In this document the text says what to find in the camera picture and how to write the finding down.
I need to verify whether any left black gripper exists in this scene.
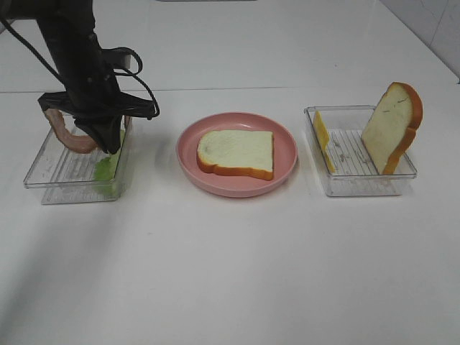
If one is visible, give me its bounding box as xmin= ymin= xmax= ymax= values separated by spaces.
xmin=38 ymin=64 xmax=160 ymax=154

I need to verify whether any long bacon strip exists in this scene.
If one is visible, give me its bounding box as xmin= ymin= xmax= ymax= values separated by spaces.
xmin=44 ymin=109 xmax=98 ymax=154

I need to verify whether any green lettuce leaf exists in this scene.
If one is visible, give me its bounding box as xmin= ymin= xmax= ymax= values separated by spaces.
xmin=93 ymin=149 xmax=121 ymax=197

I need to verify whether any bread slice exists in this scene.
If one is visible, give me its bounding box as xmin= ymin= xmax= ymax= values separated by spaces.
xmin=362 ymin=82 xmax=423 ymax=175
xmin=197 ymin=129 xmax=274 ymax=180

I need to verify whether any yellow cheese slice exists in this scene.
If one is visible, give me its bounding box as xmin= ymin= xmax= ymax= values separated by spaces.
xmin=313 ymin=110 xmax=336 ymax=173

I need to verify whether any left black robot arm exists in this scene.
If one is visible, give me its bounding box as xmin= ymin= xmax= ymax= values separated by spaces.
xmin=1 ymin=1 xmax=160 ymax=154

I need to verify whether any left clear plastic container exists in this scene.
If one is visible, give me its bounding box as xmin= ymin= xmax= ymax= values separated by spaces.
xmin=23 ymin=113 xmax=132 ymax=205

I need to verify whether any clear plastic container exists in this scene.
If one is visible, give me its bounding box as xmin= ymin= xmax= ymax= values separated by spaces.
xmin=304 ymin=105 xmax=418 ymax=197
xmin=23 ymin=113 xmax=132 ymax=205

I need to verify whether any pink round plate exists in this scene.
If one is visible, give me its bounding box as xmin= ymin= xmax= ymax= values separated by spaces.
xmin=176 ymin=112 xmax=298 ymax=198

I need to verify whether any right clear plastic container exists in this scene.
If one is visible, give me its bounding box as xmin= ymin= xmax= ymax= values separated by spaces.
xmin=304 ymin=105 xmax=418 ymax=197

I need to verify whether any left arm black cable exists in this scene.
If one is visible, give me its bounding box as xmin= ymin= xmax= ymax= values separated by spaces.
xmin=0 ymin=17 xmax=160 ymax=119

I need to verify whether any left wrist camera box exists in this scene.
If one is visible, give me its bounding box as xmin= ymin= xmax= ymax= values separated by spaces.
xmin=102 ymin=47 xmax=131 ymax=69

